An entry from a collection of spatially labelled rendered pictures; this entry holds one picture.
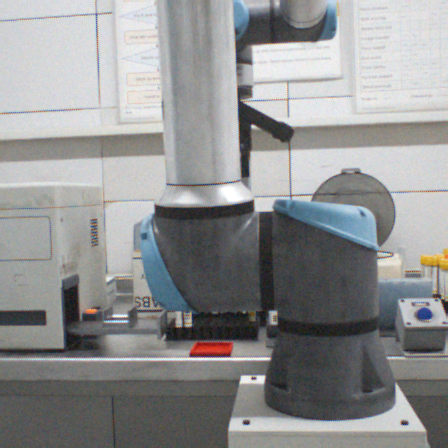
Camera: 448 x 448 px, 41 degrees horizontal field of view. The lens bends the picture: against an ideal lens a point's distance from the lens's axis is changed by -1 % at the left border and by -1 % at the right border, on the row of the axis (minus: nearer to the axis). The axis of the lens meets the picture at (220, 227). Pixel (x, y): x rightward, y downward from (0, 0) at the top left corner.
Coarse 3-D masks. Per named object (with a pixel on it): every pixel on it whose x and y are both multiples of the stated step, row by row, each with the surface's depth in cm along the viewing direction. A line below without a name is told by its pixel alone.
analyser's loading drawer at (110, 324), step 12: (108, 312) 109; (132, 312) 108; (72, 324) 110; (84, 324) 110; (96, 324) 110; (108, 324) 106; (120, 324) 106; (132, 324) 108; (144, 324) 108; (156, 324) 108
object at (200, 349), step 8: (200, 344) 107; (208, 344) 107; (216, 344) 106; (224, 344) 106; (232, 344) 105; (192, 352) 100; (200, 352) 100; (208, 352) 100; (216, 352) 100; (224, 352) 100
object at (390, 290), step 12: (384, 288) 111; (396, 288) 110; (408, 288) 110; (420, 288) 109; (432, 288) 109; (384, 300) 111; (396, 300) 110; (384, 312) 111; (396, 312) 110; (384, 324) 111
